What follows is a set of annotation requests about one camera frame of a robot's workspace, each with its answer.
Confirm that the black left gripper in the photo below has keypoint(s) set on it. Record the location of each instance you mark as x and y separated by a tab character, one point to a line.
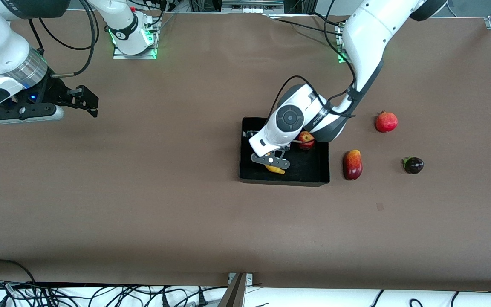
249	134

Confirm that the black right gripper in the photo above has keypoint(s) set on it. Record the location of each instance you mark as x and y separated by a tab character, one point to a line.
56	91

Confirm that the yellow banana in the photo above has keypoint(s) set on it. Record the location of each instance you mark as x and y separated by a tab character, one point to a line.
276	170

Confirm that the red yellow apple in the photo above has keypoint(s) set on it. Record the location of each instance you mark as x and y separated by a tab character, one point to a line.
307	140

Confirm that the black plastic box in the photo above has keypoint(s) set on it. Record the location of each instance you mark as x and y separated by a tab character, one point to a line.
309	170

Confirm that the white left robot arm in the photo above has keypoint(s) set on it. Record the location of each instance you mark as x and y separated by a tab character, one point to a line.
365	38

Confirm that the red yellow mango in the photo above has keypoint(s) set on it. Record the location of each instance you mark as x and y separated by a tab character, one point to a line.
352	165

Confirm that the white power strip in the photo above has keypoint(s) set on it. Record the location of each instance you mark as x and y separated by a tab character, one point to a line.
252	9

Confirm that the brown table cover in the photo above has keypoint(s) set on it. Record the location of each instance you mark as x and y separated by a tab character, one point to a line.
143	221

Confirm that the red pomegranate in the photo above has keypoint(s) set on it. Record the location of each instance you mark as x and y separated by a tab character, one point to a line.
386	122

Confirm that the small brown tape patch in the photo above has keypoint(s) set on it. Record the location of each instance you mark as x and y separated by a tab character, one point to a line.
380	207

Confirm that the grey metal bar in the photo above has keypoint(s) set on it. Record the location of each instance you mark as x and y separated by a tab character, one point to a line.
233	294

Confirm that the dark purple eggplant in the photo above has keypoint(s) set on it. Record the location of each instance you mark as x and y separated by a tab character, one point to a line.
414	165

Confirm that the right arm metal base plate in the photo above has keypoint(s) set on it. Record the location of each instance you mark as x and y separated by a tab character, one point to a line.
119	55

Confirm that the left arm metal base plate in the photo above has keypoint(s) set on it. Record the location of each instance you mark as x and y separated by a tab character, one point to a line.
340	54

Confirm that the silver metal bracket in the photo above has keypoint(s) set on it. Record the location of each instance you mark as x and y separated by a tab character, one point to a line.
249	279

